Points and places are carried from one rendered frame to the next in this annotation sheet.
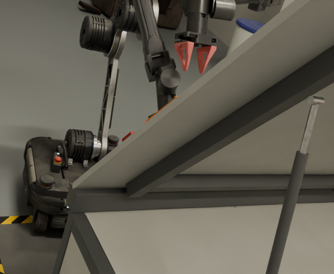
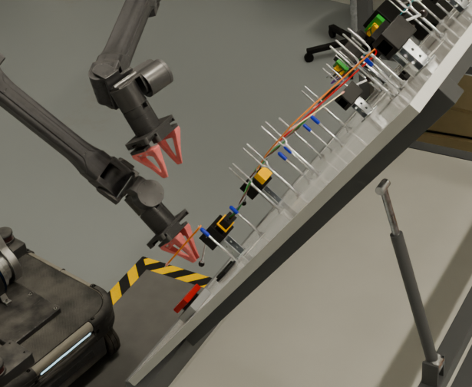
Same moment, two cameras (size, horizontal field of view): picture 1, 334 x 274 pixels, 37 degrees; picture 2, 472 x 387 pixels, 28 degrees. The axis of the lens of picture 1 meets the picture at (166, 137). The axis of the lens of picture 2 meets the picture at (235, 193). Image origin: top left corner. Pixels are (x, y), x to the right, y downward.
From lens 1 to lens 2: 0.84 m
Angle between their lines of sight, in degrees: 21
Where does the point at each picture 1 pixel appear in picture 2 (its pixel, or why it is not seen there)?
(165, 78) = (146, 198)
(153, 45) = (95, 164)
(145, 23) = (68, 147)
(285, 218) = (414, 295)
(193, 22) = (138, 120)
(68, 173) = (0, 330)
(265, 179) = not seen: hidden behind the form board
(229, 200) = not seen: hidden behind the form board
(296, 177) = (404, 258)
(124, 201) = (187, 350)
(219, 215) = (275, 274)
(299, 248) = (377, 245)
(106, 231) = not seen: outside the picture
